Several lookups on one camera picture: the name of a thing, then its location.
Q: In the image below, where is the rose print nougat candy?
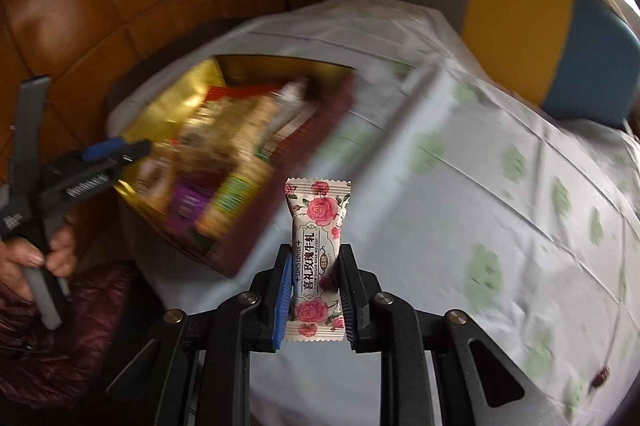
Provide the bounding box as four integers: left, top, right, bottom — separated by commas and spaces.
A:
284, 178, 352, 342

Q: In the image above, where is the person's left hand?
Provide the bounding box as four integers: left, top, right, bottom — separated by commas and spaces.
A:
1, 225, 77, 301

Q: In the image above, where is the purple candy wrapper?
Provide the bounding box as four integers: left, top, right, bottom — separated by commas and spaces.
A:
167, 181, 212, 235

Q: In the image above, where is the gold gift box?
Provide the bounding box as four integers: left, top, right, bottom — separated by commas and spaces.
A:
117, 54, 356, 278

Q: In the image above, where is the green red snack packet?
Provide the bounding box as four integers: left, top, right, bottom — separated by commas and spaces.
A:
207, 174, 257, 235

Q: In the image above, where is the orange snack bag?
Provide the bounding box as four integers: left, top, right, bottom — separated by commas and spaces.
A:
195, 83, 282, 140

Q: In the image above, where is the white green patterned tablecloth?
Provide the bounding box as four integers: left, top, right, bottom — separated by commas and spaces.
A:
107, 0, 639, 425

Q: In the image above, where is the maroon padded jacket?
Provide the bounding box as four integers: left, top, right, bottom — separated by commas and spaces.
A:
1, 263, 141, 409

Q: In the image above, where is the small dark red candy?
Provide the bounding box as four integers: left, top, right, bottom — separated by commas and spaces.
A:
590, 366, 611, 390

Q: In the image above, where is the grey yellow blue chair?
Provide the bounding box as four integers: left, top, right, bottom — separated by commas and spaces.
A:
397, 0, 639, 127

